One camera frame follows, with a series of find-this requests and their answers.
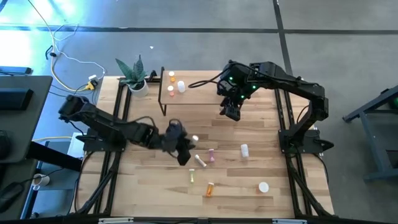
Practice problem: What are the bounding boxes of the wooden shelf with black frame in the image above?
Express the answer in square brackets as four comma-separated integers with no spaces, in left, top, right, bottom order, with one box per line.
[157,66,245,118]

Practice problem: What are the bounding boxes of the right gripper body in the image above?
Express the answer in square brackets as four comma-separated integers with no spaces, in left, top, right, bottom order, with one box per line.
[216,74,249,102]

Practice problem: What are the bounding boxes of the dark grey desk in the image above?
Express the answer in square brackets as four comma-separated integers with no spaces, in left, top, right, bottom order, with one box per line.
[0,158,40,220]
[0,75,53,164]

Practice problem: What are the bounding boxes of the white paper cup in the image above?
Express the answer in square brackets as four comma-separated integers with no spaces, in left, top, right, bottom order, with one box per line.
[32,173,50,190]

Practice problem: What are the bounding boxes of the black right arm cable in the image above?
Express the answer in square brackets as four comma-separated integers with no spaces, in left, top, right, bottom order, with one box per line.
[187,77,225,90]

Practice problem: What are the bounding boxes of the white box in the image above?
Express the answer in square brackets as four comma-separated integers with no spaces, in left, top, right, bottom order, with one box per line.
[67,133,87,159]

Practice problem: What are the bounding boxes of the white tube with orange label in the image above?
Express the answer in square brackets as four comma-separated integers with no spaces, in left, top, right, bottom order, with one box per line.
[194,154,208,169]

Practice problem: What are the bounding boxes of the yellow cable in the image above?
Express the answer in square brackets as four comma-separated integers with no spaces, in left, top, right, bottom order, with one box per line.
[26,0,77,93]

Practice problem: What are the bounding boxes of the black rounded object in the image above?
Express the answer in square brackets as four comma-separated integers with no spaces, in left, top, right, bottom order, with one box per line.
[0,130,12,160]

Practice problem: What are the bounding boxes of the black floor cable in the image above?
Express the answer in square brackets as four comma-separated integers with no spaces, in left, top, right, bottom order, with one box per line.
[45,45,60,60]

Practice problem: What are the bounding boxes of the black rectangular device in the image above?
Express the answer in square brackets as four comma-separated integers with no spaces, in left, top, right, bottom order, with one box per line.
[0,88,34,112]

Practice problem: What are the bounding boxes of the black support beam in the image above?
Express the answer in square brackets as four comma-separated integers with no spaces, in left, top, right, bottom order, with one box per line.
[26,141,84,172]

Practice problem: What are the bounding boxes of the black aluminium table frame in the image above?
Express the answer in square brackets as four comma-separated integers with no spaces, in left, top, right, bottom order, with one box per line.
[70,67,336,224]

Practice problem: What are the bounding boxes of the blue-grey metal cart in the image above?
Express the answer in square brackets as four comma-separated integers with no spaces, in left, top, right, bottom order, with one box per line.
[343,84,398,183]

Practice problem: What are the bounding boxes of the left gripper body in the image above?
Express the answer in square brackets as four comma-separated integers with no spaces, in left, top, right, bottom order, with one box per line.
[161,119,189,153]

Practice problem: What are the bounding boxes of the white floor cable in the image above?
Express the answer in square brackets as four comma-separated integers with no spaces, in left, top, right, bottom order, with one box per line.
[51,23,106,82]

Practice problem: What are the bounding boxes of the silver aluminium extrusion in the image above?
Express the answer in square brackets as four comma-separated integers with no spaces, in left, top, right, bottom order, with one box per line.
[272,218,307,224]
[98,217,134,224]

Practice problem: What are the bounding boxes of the dark flat panel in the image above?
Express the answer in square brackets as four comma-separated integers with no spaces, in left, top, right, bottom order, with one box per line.
[0,66,33,76]

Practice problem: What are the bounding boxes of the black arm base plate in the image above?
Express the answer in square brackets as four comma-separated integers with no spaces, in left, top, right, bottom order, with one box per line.
[279,129,335,156]
[76,127,129,152]

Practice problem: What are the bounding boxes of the snake plant in white pot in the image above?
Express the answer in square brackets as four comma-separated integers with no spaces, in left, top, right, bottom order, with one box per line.
[114,54,150,99]

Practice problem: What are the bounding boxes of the black computer mouse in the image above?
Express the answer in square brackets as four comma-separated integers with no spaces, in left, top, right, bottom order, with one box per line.
[0,182,23,212]

